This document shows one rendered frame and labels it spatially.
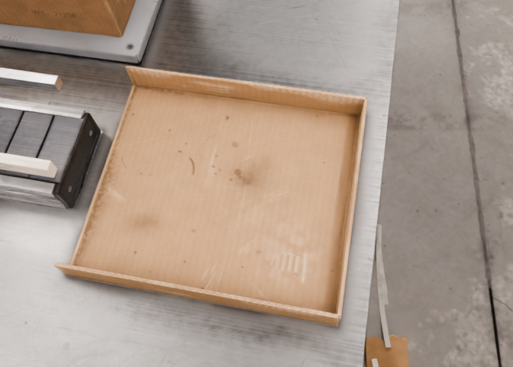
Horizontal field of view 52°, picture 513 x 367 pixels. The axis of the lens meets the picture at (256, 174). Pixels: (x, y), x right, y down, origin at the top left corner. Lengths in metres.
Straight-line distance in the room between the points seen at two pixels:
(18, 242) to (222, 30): 0.38
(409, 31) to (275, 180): 1.32
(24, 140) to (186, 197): 0.20
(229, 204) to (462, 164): 1.12
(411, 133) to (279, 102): 1.02
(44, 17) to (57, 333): 0.40
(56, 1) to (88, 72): 0.10
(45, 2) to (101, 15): 0.07
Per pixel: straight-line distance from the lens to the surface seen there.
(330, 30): 0.75
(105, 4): 0.70
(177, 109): 0.68
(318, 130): 0.65
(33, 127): 0.67
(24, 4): 0.77
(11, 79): 0.61
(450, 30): 1.92
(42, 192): 0.63
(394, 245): 1.50
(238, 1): 0.78
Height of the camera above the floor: 1.39
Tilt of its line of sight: 64 degrees down
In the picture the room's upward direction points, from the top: 7 degrees counter-clockwise
